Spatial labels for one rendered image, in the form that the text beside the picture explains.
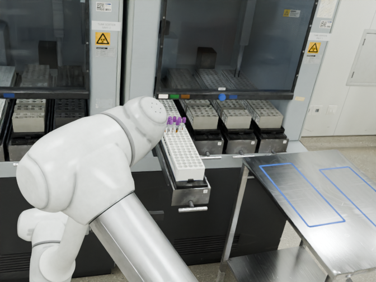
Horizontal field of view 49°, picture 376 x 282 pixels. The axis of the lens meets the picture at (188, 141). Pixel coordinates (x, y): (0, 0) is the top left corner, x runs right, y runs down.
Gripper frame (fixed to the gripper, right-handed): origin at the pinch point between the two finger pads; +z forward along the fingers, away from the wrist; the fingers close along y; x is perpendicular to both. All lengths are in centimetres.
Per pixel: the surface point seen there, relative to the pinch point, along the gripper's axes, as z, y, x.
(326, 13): 73, 46, -59
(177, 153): 11.3, 19.4, -12.0
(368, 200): 75, -8, -8
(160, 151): 7.4, 30.2, -6.0
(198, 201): 17.1, 5.5, -0.6
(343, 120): 191, 157, 49
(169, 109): 15, 55, -12
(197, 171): 16.4, 9.0, -10.9
